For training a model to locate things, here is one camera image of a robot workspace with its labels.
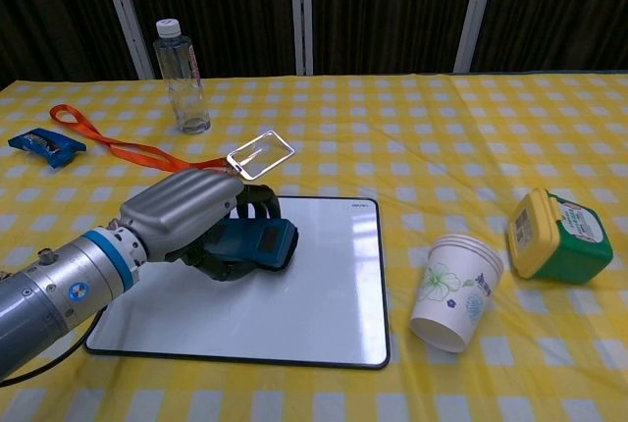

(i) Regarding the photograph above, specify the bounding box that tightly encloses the orange lanyard strap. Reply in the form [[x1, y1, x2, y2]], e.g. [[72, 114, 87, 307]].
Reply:
[[49, 103, 236, 178]]

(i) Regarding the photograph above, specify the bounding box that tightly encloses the clear badge card holder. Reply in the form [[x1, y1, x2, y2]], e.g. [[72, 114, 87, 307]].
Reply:
[[226, 130, 296, 183]]

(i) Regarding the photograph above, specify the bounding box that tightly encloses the black cable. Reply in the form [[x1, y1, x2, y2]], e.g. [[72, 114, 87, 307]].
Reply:
[[0, 307, 107, 389]]

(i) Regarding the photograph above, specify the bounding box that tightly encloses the white dry-erase board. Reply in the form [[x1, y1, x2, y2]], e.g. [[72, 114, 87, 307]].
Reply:
[[83, 195, 393, 371]]

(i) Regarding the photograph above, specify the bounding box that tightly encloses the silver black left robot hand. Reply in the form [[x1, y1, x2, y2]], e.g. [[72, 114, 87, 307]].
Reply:
[[119, 168, 283, 285]]

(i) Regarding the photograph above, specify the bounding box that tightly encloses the blue whiteboard eraser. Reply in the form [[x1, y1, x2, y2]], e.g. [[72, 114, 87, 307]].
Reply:
[[202, 217, 301, 272]]

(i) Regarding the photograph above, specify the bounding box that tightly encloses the green box with yellow lid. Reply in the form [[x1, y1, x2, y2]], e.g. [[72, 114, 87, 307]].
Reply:
[[505, 186, 615, 287]]

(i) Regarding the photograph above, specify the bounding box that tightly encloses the yellow white checked tablecloth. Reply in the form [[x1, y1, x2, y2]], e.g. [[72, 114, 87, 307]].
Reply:
[[0, 72, 628, 422]]

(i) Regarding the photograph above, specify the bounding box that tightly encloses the white paper cup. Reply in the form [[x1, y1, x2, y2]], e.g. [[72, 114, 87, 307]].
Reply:
[[441, 235, 502, 290], [438, 237, 499, 295], [445, 233, 506, 286]]

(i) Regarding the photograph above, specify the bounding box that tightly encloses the blue snack packet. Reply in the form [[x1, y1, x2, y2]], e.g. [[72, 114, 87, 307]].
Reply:
[[7, 127, 88, 170]]

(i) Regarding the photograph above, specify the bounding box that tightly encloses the white metal post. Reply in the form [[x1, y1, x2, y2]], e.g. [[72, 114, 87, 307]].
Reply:
[[288, 0, 315, 77], [95, 0, 156, 81], [452, 0, 501, 75]]

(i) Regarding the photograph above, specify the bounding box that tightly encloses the clear plastic water bottle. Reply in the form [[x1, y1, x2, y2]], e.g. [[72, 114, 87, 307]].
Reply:
[[153, 18, 212, 135]]

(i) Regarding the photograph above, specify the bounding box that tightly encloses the floral print paper cup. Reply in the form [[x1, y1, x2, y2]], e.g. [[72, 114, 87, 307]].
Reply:
[[409, 238, 496, 355]]

